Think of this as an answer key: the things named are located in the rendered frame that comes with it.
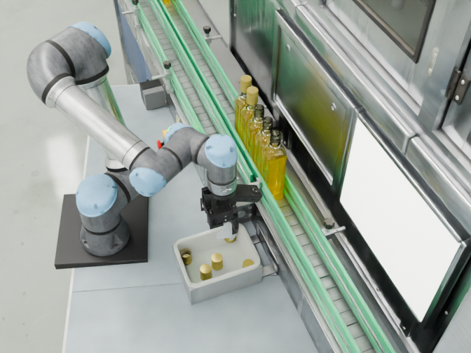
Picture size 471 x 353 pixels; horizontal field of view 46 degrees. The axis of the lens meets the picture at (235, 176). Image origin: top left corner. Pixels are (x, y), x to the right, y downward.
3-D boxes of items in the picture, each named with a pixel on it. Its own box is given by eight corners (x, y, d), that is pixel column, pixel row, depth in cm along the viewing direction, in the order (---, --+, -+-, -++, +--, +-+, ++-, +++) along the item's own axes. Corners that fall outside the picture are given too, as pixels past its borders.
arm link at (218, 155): (215, 126, 136) (244, 140, 133) (216, 157, 145) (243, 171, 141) (195, 144, 132) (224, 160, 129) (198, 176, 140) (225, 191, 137)
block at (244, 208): (255, 217, 176) (256, 203, 170) (227, 225, 173) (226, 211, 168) (251, 209, 178) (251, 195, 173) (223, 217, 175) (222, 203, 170)
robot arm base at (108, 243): (75, 253, 171) (69, 234, 164) (87, 215, 181) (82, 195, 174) (124, 258, 171) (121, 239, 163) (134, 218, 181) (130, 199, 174)
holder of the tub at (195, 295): (278, 275, 169) (280, 260, 163) (191, 305, 162) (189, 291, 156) (256, 232, 180) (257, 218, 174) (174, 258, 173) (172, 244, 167)
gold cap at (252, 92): (254, 106, 165) (254, 94, 162) (244, 102, 166) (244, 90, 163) (260, 100, 167) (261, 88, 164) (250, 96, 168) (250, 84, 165)
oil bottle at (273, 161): (283, 198, 172) (288, 148, 156) (266, 204, 171) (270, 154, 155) (275, 185, 176) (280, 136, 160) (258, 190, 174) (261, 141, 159)
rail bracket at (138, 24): (143, 29, 236) (139, 0, 226) (125, 33, 234) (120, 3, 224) (140, 24, 238) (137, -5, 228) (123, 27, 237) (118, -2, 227)
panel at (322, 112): (432, 327, 132) (479, 241, 107) (422, 331, 132) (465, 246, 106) (277, 98, 189) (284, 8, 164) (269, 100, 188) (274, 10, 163)
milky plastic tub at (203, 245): (262, 281, 167) (263, 264, 161) (190, 305, 162) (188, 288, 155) (241, 237, 178) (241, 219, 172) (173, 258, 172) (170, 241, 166)
